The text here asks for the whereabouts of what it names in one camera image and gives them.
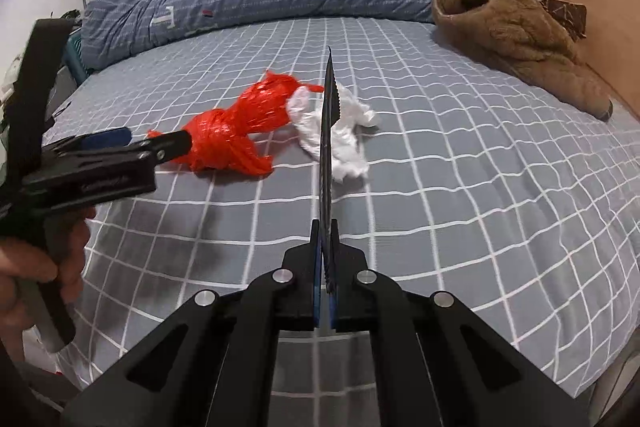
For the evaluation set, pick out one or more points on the red plastic bag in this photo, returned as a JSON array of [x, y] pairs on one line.
[[225, 132]]

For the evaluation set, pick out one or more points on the person's left hand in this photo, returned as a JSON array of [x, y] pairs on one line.
[[75, 257]]

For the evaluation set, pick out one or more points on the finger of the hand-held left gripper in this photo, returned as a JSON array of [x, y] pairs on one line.
[[107, 138], [167, 147]]

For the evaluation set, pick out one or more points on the brown fleece garment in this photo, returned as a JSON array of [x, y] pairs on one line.
[[510, 32]]

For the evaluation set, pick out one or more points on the white crumpled plastic bag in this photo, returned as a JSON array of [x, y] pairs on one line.
[[345, 142]]

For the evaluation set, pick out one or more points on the black printed packet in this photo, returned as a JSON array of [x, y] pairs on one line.
[[328, 147]]

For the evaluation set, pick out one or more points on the dark patterned cloth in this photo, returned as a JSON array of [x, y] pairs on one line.
[[565, 14]]

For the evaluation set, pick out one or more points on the blue plastic crate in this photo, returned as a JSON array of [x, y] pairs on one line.
[[75, 57]]

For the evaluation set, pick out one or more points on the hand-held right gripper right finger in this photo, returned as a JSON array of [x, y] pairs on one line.
[[333, 307]]

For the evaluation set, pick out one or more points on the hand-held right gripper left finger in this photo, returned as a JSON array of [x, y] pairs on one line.
[[317, 302]]

